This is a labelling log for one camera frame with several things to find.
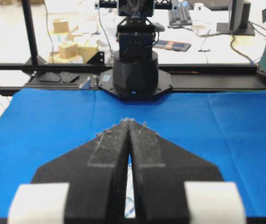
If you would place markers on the black monitor stand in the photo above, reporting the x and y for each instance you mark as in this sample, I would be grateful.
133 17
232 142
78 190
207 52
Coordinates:
239 11

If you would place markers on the white blue striped towel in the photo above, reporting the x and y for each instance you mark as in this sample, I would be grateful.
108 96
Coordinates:
129 212

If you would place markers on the blue table cloth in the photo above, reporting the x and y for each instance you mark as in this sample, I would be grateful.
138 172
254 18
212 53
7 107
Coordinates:
228 129

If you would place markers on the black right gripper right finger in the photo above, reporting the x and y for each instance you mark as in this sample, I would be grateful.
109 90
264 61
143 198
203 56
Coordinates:
175 186

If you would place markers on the black metal frame rail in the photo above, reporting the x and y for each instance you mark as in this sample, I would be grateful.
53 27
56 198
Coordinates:
172 78

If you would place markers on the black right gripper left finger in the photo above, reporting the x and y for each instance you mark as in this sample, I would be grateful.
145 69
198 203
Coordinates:
84 186

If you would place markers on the black keyboard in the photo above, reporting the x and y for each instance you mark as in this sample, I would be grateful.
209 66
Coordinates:
179 16

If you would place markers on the cardboard box stack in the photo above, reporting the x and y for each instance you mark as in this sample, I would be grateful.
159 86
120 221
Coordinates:
73 52

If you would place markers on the black vertical frame post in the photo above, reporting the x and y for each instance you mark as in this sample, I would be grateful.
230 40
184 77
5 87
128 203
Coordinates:
35 58

